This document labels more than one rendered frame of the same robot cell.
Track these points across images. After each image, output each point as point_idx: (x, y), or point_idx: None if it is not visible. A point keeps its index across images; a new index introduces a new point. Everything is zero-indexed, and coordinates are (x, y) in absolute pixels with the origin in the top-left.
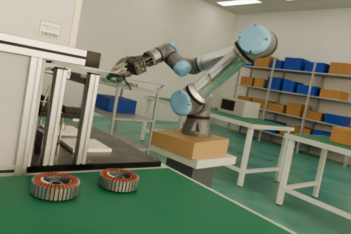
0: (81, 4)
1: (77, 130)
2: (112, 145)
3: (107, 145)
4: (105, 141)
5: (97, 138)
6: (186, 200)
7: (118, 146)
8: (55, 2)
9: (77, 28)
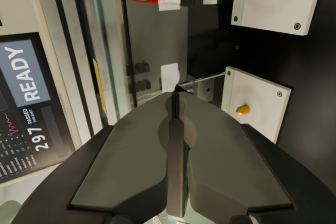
0: (4, 185)
1: None
2: (312, 130)
3: (299, 124)
4: (323, 100)
5: (332, 61)
6: None
7: (322, 144)
8: None
9: (50, 169)
